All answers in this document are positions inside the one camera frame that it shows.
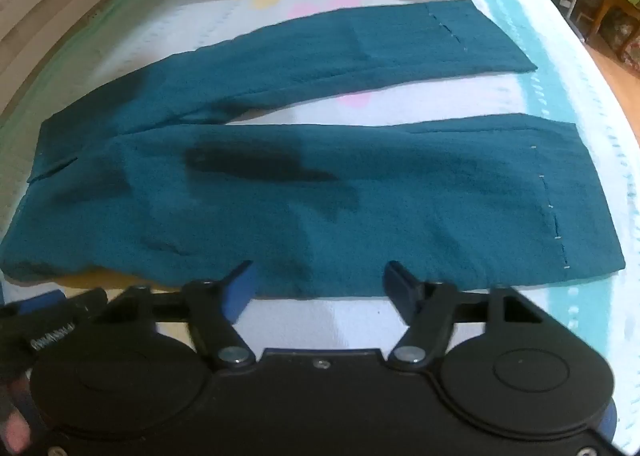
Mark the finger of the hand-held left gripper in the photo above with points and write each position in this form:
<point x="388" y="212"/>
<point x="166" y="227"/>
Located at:
<point x="42" y="300"/>

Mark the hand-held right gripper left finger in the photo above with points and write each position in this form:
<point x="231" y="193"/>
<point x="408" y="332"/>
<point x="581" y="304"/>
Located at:
<point x="241" y="288"/>

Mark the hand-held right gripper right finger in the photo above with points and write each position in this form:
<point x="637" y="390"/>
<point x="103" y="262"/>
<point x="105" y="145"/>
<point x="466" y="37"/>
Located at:
<point x="392" y="286"/>

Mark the teal pants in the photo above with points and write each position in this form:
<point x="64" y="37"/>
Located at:
<point x="400" y="206"/>

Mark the person's left hand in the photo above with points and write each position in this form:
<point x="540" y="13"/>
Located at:
<point x="12" y="428"/>

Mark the pastel patterned bed sheet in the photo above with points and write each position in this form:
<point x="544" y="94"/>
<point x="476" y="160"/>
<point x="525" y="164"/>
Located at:
<point x="425" y="96"/>

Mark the brown wooden chair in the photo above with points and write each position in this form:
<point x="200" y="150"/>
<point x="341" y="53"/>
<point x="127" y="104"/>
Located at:
<point x="607" y="11"/>

